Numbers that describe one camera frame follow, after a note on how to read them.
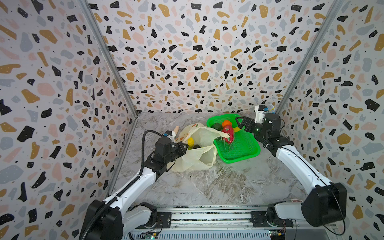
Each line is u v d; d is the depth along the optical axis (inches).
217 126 42.1
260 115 28.2
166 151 24.2
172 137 29.4
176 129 43.2
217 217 30.0
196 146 39.2
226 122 42.9
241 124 28.6
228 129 39.1
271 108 35.3
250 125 27.9
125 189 18.1
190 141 38.5
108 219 15.5
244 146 40.5
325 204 16.0
